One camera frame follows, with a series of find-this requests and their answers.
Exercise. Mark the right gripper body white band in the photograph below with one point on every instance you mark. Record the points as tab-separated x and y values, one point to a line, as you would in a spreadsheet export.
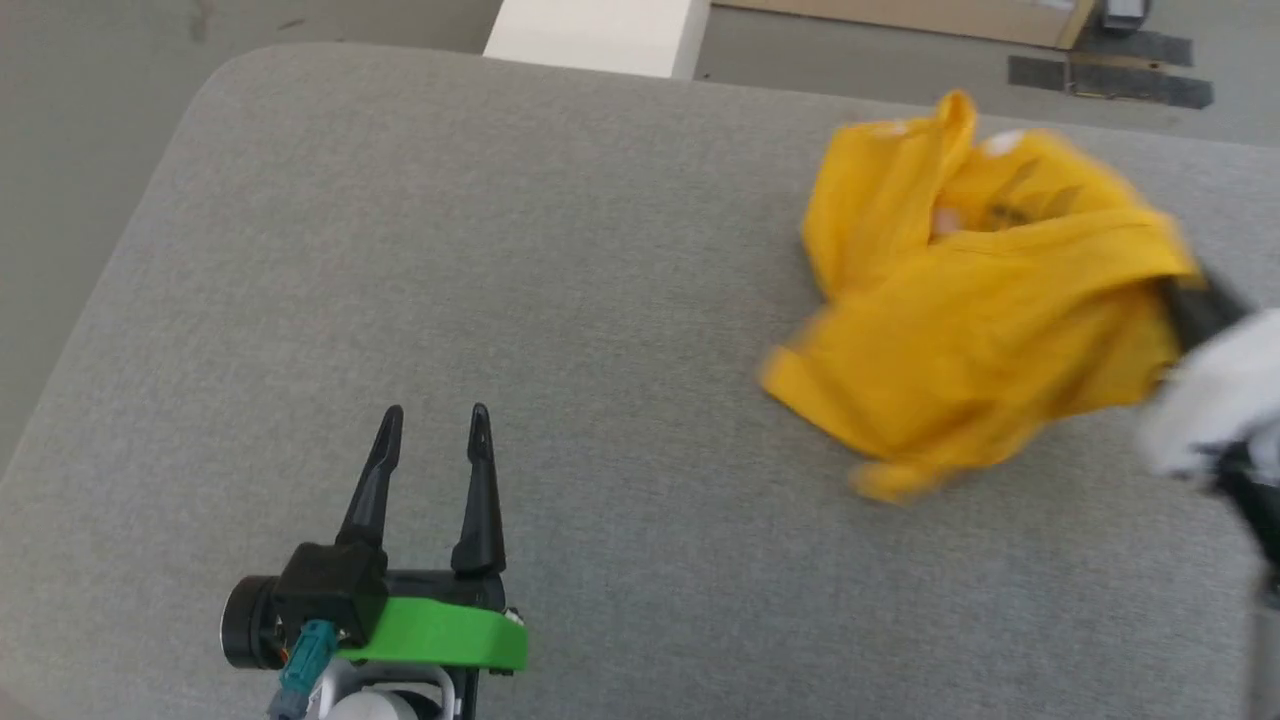
1220	390

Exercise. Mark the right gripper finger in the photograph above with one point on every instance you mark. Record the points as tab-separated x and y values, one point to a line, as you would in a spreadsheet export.
1200	305

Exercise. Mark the black floor tape patch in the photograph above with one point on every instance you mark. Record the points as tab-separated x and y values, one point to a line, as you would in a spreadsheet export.
1110	75

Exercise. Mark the grey fabric sofa cushion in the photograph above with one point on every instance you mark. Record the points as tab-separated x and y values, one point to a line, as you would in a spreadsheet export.
620	400

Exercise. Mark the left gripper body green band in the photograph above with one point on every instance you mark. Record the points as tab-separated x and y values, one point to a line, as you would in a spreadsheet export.
450	630

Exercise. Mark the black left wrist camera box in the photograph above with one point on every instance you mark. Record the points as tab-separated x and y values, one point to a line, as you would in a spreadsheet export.
330	590

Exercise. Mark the yellow garment with white print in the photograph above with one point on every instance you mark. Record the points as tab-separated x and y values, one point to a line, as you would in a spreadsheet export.
990	310

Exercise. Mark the grey metal partition foot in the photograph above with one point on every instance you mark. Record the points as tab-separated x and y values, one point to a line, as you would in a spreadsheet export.
1125	12

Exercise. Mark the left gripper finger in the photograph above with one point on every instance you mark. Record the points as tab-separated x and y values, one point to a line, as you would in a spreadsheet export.
481	500
375	490

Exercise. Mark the lemon print partition panel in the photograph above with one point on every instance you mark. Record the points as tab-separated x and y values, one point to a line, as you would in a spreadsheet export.
950	15

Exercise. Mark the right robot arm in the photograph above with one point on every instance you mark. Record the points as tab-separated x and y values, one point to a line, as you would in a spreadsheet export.
1260	520

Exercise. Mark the white box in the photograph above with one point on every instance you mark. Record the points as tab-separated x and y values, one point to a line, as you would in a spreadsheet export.
600	35

